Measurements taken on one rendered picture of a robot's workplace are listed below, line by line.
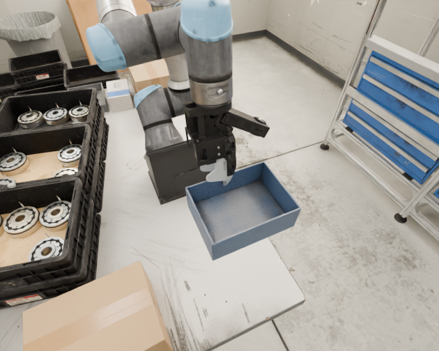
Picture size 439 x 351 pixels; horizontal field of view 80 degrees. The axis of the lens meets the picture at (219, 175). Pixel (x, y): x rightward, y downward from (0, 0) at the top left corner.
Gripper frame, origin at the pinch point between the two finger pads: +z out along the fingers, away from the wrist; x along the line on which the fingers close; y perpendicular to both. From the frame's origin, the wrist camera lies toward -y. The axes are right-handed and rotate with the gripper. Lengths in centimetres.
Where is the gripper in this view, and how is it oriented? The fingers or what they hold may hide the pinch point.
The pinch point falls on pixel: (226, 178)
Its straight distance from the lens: 61.2
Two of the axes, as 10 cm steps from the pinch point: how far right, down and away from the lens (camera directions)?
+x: 3.7, 6.0, -7.1
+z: 0.5, 7.5, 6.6
